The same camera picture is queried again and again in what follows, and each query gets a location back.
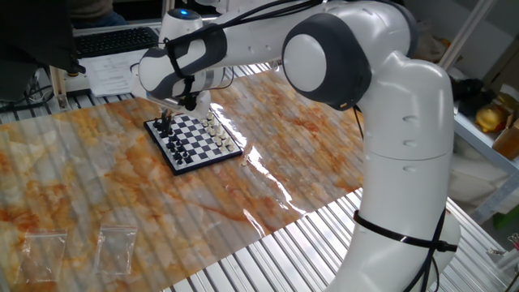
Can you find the white printed paper sheet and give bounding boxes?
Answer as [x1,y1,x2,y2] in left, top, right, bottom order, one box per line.
[78,48,149,98]

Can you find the orange marble pattern mat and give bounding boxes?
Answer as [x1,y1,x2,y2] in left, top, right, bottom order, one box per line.
[0,69,366,292]

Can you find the black computer keyboard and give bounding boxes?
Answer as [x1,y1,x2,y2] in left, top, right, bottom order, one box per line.
[74,26,161,60]

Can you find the slanted aluminium frame post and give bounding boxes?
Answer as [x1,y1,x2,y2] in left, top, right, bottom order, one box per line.
[437,0,499,71]

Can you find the grey metal shelf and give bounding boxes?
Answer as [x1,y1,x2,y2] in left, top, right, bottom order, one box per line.
[444,111,519,226]

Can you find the short aluminium frame post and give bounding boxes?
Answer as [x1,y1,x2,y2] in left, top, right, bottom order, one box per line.
[49,66,71,111]

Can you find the person in blue jeans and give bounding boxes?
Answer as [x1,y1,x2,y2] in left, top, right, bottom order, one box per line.
[68,0,129,30]

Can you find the black bag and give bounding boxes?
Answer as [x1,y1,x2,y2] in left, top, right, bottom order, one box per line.
[450,76,496,117]

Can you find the clear plastic zip bag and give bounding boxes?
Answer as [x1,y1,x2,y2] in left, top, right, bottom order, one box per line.
[15,229,69,285]
[93,224,139,276]

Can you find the brown cardboard box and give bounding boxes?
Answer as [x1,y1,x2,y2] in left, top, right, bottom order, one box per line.
[491,117,519,161]

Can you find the yellow toy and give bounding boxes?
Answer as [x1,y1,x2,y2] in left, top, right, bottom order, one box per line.
[474,103,508,133]

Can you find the black camera cable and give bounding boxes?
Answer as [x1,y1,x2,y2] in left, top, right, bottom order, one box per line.
[164,0,325,113]

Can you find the green object under shelf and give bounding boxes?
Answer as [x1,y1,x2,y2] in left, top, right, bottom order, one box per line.
[492,204,519,230]

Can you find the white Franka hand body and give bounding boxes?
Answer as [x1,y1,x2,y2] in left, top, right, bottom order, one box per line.
[130,63,212,120]

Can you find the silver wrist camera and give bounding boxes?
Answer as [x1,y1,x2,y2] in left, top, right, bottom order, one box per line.
[144,91,192,111]

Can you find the black strap around arm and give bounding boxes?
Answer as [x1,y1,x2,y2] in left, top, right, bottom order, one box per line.
[353,208,458,292]

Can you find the black and white chessboard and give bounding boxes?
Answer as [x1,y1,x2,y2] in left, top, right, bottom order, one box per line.
[143,111,244,177]

